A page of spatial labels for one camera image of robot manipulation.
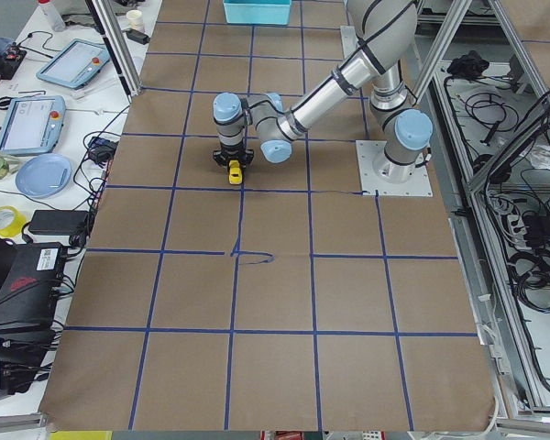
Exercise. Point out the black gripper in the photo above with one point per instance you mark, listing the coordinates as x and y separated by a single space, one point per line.
232 153

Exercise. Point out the yellow beetle toy car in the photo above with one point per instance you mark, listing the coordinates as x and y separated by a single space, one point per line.
235 172

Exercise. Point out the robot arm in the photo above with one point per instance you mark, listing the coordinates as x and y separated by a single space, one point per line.
384 30

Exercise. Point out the turquoise plastic bin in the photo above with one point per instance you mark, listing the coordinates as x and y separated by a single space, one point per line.
258 12

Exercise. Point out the teach pendant tablet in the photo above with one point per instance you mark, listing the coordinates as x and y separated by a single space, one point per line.
32 125
75 65

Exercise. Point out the blue plate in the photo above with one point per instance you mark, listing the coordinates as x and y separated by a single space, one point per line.
44 175

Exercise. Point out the black power adapter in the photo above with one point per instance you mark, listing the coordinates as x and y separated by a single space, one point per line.
57 223

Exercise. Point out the yellow tape roll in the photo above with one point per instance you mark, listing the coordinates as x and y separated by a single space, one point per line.
11 221

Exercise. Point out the black red computer box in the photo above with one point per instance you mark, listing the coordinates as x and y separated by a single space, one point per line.
30 278

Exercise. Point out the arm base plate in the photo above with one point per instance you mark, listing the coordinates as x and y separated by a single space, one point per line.
379 176

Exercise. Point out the aluminium frame post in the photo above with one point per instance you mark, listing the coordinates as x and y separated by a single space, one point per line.
107 26

